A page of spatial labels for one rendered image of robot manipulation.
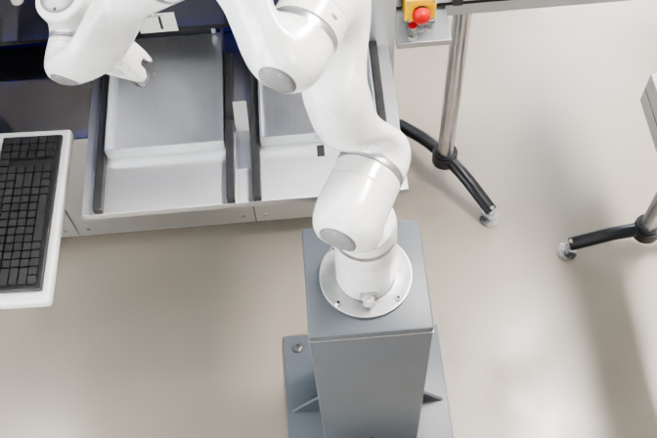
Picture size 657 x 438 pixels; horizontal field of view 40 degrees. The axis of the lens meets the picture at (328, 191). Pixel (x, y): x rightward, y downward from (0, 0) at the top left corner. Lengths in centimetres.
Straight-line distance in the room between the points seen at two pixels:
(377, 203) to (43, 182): 92
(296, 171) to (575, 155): 136
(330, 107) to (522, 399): 156
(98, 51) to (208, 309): 152
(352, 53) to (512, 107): 192
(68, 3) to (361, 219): 56
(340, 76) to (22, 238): 99
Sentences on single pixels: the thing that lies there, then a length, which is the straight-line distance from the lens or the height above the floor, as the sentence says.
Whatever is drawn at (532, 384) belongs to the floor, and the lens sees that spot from 272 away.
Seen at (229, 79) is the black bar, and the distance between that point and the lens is 210.
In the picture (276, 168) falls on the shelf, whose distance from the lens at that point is 197.
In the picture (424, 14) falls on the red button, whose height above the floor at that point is 101.
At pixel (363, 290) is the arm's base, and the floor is 92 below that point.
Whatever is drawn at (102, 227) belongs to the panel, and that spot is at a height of 13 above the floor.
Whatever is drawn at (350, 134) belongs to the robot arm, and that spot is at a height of 142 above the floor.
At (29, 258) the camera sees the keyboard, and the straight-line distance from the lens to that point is 205.
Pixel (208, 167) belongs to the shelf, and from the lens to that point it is 199.
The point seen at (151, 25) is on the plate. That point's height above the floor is 101.
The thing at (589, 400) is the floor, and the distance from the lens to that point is 273.
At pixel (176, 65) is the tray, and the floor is 88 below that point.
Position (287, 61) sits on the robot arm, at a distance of 115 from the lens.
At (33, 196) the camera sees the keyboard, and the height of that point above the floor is 83.
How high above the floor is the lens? 253
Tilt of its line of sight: 59 degrees down
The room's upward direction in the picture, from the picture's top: 5 degrees counter-clockwise
